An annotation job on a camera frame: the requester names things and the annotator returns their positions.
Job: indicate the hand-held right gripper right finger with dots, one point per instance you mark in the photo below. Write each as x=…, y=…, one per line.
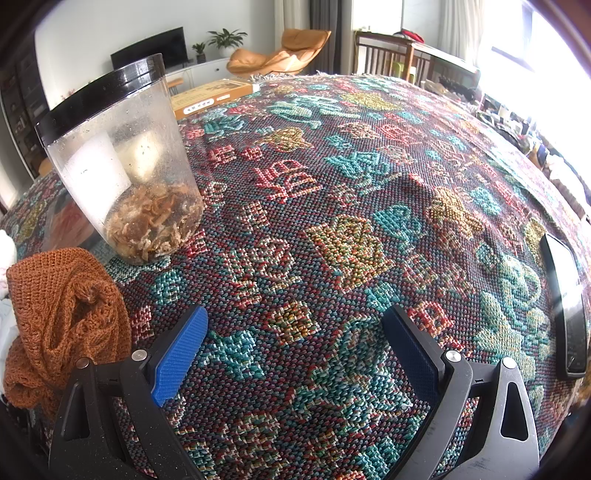
x=411, y=350

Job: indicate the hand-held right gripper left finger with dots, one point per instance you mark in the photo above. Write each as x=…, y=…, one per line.
x=180, y=350

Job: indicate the orange knitted cloth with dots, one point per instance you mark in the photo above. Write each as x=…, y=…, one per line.
x=60, y=314

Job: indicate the clear plastic bag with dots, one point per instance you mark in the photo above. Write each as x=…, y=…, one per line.
x=60, y=221

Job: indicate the colourful woven patterned blanket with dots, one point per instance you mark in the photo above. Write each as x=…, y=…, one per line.
x=323, y=230

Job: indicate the black smartphone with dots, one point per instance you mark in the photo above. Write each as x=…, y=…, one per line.
x=565, y=314

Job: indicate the clear plastic jar black lid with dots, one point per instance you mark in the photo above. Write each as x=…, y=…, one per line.
x=138, y=161

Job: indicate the white cloth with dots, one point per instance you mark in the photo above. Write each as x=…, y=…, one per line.
x=5, y=249

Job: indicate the yellow flat box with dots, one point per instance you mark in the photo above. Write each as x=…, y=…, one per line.
x=207, y=97

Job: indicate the white low cabinet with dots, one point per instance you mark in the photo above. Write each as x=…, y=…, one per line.
x=203, y=69

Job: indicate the dark display shelf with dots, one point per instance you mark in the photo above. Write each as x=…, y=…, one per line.
x=23, y=106

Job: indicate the wooden table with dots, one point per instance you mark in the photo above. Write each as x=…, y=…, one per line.
x=443, y=57

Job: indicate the wooden chair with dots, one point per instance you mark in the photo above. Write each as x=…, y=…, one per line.
x=369, y=55

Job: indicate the small potted plant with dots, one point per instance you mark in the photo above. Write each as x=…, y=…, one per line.
x=199, y=50

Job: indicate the black television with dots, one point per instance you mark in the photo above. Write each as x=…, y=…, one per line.
x=152, y=48

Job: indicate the green potted plant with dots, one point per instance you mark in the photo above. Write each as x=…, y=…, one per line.
x=226, y=39

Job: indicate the orange lounge chair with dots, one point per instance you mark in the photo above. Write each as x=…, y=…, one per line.
x=295, y=46

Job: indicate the grey curtain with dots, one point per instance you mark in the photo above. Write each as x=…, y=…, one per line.
x=325, y=32

